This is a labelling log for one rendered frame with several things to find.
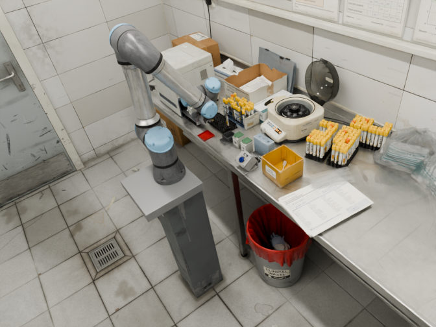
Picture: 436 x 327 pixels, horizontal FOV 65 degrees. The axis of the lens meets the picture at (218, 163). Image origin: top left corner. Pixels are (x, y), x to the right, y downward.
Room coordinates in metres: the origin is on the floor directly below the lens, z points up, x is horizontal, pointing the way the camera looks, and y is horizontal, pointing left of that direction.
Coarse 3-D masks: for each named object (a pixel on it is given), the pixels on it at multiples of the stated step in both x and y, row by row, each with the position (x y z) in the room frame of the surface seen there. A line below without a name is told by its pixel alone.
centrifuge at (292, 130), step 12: (300, 96) 1.55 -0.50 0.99; (276, 108) 1.48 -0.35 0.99; (312, 108) 1.44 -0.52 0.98; (276, 120) 1.41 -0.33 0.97; (288, 120) 1.36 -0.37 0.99; (300, 120) 1.34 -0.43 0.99; (312, 120) 1.34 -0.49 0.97; (276, 132) 1.37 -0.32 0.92; (288, 132) 1.33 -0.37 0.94; (300, 132) 1.32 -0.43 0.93
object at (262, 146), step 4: (256, 136) 1.29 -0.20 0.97; (260, 136) 1.29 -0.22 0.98; (256, 140) 1.28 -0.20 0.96; (260, 140) 1.26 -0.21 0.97; (264, 140) 1.25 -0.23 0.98; (268, 140) 1.25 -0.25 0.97; (256, 144) 1.28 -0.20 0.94; (260, 144) 1.26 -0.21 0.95; (264, 144) 1.23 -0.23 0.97; (268, 144) 1.22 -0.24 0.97; (272, 144) 1.23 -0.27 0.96; (256, 148) 1.29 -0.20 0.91; (260, 148) 1.26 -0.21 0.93; (264, 148) 1.24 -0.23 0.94; (268, 148) 1.21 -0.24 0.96; (272, 148) 1.23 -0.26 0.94; (252, 152) 1.29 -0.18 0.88; (256, 152) 1.28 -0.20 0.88; (260, 152) 1.26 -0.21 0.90; (264, 152) 1.24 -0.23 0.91; (260, 156) 1.25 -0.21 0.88
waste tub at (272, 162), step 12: (264, 156) 1.15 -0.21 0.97; (276, 156) 1.18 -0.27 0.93; (288, 156) 1.17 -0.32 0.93; (300, 156) 1.10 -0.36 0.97; (264, 168) 1.13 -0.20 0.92; (276, 168) 1.15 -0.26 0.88; (288, 168) 1.05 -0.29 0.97; (300, 168) 1.08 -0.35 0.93; (276, 180) 1.05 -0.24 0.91; (288, 180) 1.05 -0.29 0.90
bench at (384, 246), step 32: (224, 96) 1.89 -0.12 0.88; (192, 128) 1.60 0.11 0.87; (256, 128) 1.49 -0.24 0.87; (224, 160) 1.28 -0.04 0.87; (352, 160) 1.12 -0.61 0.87; (256, 192) 1.60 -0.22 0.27; (288, 192) 1.00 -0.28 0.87; (384, 192) 0.90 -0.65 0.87; (416, 192) 0.88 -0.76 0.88; (352, 224) 0.78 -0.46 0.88; (384, 224) 0.75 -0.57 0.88; (416, 224) 0.73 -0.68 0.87; (352, 256) 0.65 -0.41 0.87; (384, 256) 0.62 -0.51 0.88; (416, 256) 0.60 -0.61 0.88; (384, 288) 0.51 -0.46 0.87; (416, 288) 0.50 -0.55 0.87; (416, 320) 0.41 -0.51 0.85
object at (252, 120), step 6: (228, 108) 1.68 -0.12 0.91; (246, 114) 1.54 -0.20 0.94; (252, 114) 1.53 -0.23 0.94; (258, 114) 1.54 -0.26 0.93; (246, 120) 1.50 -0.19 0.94; (252, 120) 1.52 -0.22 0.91; (258, 120) 1.54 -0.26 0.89; (240, 126) 1.53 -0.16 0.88; (246, 126) 1.50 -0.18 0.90; (252, 126) 1.52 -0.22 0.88
